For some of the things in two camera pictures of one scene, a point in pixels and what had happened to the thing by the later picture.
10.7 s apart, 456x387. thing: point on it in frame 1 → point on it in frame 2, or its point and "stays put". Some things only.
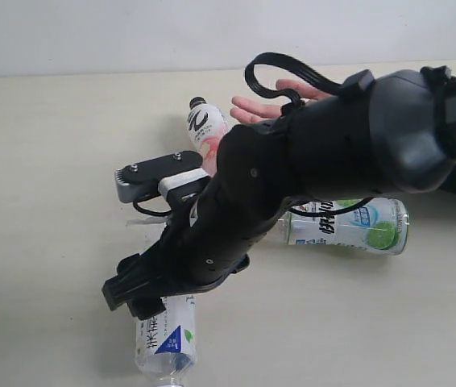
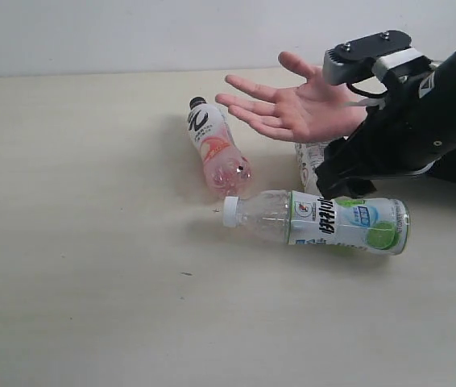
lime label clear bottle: (373, 224) stays put
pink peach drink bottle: (205, 123) stays put
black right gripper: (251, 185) → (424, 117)
